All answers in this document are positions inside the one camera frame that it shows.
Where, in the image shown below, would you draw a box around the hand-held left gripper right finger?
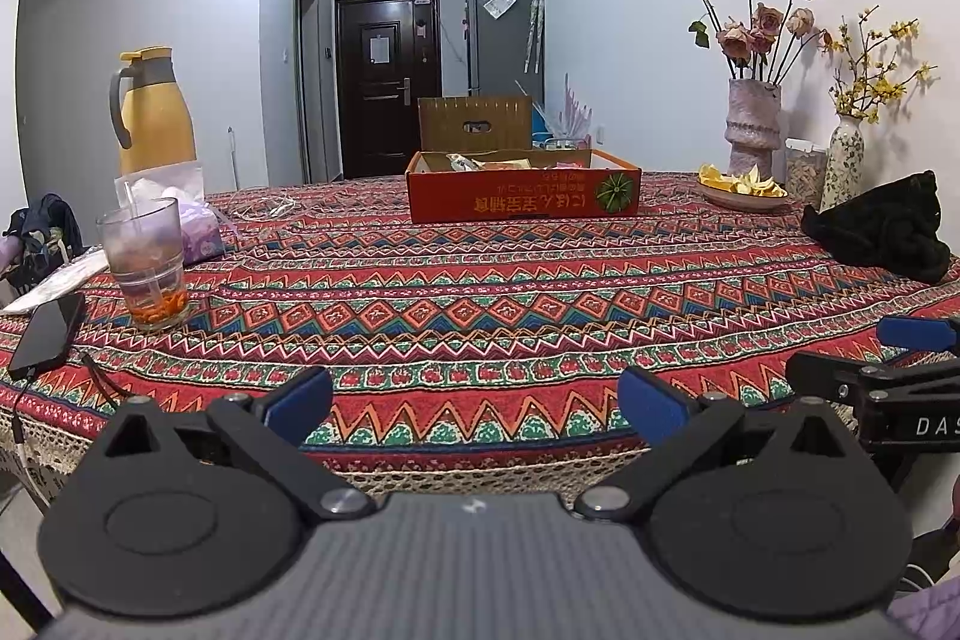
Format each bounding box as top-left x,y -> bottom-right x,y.
574,364 -> 875,522

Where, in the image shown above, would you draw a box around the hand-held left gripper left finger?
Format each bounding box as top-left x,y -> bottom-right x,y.
75,366 -> 376,522

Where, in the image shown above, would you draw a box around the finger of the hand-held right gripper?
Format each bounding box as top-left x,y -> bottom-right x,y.
877,316 -> 960,354
785,351 -> 960,414

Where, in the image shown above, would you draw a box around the red cardboard box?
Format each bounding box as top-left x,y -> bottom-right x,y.
405,149 -> 642,225

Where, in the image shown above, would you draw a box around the pile of snack packets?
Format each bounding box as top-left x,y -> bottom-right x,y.
424,154 -> 593,171

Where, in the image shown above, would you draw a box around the black cloth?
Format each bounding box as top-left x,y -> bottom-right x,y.
801,170 -> 950,285

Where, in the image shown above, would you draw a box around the person's purple jacket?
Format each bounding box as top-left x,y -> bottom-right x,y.
889,580 -> 960,640

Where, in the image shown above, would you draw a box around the floral ceramic vase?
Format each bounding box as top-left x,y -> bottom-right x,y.
821,113 -> 866,212

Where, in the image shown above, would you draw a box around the red patterned tablecloth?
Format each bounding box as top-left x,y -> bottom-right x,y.
0,169 -> 960,498

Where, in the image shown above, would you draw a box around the beige plate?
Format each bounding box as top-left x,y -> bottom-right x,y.
696,179 -> 790,212

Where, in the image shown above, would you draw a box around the glass jar with white lid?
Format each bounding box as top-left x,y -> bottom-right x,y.
784,139 -> 828,205

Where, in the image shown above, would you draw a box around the purple tissue pack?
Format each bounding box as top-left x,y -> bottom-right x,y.
114,162 -> 226,262

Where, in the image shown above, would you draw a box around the orange peels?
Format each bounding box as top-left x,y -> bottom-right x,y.
699,162 -> 788,199

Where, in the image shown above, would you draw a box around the glass cup with tea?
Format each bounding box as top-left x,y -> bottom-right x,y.
95,197 -> 190,333

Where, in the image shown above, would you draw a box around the yellow flower branches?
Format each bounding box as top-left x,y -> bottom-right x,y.
825,6 -> 938,124

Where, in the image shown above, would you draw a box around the pink textured vase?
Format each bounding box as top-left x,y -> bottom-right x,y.
725,77 -> 782,180

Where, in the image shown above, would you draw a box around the black phone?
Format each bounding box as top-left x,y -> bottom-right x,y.
7,293 -> 87,378

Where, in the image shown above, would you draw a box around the clear straw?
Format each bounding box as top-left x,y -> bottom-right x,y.
124,179 -> 162,304

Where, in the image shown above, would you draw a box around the white paper sheet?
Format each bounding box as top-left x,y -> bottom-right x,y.
4,250 -> 113,315

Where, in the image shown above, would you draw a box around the dark entrance door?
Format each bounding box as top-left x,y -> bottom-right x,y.
335,0 -> 442,180

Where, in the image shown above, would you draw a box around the dark backpack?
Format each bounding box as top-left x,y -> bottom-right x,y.
2,194 -> 85,292

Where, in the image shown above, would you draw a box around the yellow thermos jug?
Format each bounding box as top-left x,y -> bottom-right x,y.
109,46 -> 200,180

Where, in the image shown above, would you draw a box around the dried pink roses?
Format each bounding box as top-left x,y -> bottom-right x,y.
666,0 -> 833,85

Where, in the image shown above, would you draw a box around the grey refrigerator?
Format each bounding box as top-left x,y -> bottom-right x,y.
465,0 -> 545,101

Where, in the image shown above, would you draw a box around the folded umbrella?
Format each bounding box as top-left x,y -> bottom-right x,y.
525,0 -> 545,73

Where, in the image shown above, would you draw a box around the black cord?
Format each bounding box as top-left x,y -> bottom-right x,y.
81,351 -> 122,407

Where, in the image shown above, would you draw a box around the pink wall decoration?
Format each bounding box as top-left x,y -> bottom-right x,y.
561,74 -> 593,139

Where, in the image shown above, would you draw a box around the side door frame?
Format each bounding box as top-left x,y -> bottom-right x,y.
294,0 -> 322,185

